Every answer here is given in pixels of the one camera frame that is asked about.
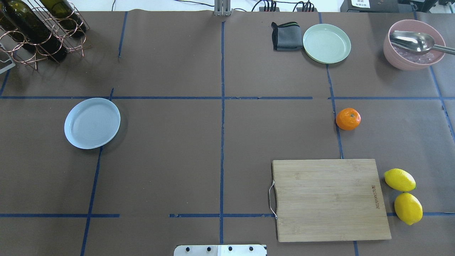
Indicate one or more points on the light blue plate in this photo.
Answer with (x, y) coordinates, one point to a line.
(92, 123)

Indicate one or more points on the light green plate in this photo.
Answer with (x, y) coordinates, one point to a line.
(326, 43)

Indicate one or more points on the dark grey folded cloth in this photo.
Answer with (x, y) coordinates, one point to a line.
(287, 37)

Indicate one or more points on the orange mandarin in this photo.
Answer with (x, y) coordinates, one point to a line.
(348, 119)

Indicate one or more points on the bamboo cutting board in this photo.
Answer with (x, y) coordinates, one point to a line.
(319, 200)

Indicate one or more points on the black power strip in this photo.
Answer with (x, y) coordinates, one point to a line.
(268, 6)
(304, 7)

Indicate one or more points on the upper yellow lemon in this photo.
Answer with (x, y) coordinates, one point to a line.
(400, 180)

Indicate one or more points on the yellow lemon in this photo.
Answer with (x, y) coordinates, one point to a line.
(400, 180)
(408, 208)

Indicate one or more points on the pink bowl with ice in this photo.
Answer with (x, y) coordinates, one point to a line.
(407, 60)

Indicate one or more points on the lower yellow lemon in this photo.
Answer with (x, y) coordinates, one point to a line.
(408, 208)

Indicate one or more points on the metal scoop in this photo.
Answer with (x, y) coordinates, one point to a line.
(417, 42)

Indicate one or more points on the dark green wine bottle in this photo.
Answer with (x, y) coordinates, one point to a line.
(35, 31)

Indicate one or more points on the aluminium frame post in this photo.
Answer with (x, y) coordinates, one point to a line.
(222, 8)

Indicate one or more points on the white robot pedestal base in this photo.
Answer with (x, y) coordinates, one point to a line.
(221, 250)

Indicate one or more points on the copper wire wine rack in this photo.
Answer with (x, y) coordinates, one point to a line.
(27, 53)

